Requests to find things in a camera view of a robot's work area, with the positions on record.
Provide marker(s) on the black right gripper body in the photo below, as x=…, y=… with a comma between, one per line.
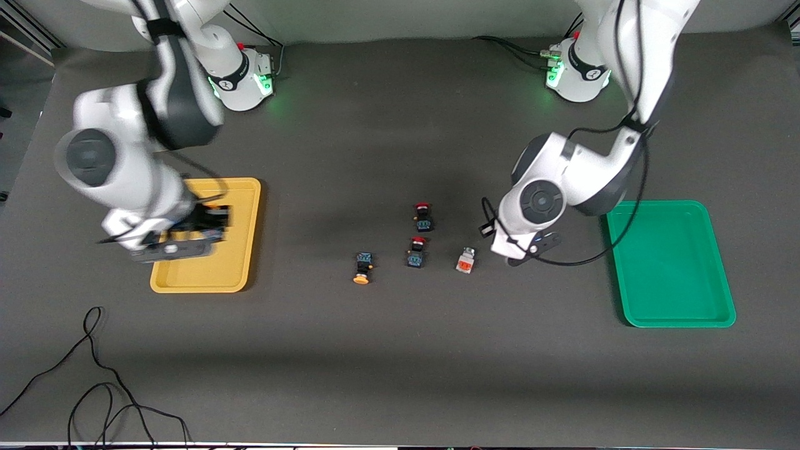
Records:
x=208, y=218

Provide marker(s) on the white button with orange block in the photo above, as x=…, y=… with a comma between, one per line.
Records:
x=465, y=262

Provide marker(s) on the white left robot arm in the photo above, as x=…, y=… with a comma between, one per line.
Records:
x=581, y=175

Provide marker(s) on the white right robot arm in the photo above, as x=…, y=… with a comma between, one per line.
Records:
x=125, y=156

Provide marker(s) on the yellow plastic tray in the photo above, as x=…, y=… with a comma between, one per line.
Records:
x=231, y=269

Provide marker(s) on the dark grey table mat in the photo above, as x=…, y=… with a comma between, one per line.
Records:
x=400, y=362

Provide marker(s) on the green plastic tray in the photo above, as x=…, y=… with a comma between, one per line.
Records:
x=669, y=275

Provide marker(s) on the red push button switch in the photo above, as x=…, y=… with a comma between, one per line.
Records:
x=423, y=220
x=416, y=255

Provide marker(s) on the aluminium frame rail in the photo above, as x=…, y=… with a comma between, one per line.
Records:
x=31, y=34

